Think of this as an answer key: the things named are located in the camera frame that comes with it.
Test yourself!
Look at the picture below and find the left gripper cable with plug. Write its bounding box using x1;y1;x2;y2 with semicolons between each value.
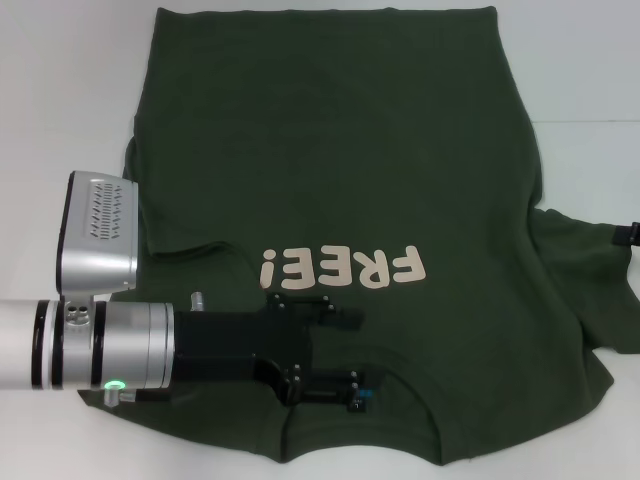
102;387;174;407

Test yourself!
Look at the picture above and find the dark green FREE T-shirt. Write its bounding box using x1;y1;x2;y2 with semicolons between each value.
77;4;640;454

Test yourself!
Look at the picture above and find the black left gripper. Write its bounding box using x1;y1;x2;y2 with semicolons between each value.
172;293;386;407

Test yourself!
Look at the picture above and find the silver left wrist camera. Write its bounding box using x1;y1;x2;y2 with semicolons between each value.
55;170;140;297

